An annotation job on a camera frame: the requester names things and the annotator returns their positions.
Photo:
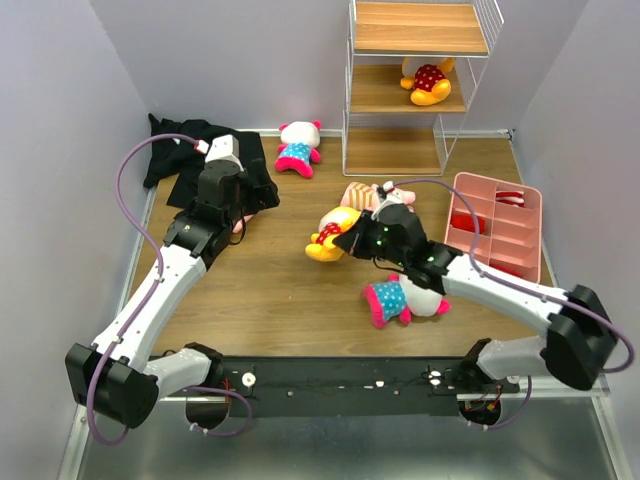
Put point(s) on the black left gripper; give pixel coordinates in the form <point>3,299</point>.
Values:
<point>262,196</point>

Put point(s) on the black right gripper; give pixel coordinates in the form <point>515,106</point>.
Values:
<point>360,240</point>

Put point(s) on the small yellow plush toy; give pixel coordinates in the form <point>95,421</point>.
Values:
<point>334,223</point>

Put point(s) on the white plush blue dress front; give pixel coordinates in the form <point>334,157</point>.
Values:
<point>398,297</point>

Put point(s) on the white plush blue dress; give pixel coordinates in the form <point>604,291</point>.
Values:
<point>398,297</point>
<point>298,148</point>

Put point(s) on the large yellow plush toy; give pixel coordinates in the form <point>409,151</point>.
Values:
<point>426,79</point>

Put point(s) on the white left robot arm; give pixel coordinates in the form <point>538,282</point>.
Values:
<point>116,376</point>

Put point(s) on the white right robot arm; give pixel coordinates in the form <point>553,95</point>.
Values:
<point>573,339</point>

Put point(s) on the pink pig plush left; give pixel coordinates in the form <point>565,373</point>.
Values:
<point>240,226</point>

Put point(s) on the pink pig plush striped shirt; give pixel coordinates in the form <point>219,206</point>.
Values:
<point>360,196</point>

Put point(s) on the white plush blue dress back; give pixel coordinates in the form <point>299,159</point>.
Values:
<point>298,148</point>

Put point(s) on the black cloth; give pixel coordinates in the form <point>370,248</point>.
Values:
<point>169,157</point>

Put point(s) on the red sock middle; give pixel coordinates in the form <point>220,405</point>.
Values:
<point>466,222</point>

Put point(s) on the pink divided organizer tray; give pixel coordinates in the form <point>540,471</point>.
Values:
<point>514,239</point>

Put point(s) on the red white striped sock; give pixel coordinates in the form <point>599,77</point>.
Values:
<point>510,197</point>

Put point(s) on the red sock lower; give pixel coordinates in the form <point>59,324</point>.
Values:
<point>507,270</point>

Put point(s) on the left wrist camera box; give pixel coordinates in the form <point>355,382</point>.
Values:
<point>223,148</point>

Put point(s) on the white wire wooden shelf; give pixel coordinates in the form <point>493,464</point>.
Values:
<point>383,132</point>

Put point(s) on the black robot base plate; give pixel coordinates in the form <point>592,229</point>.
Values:
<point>357,386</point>

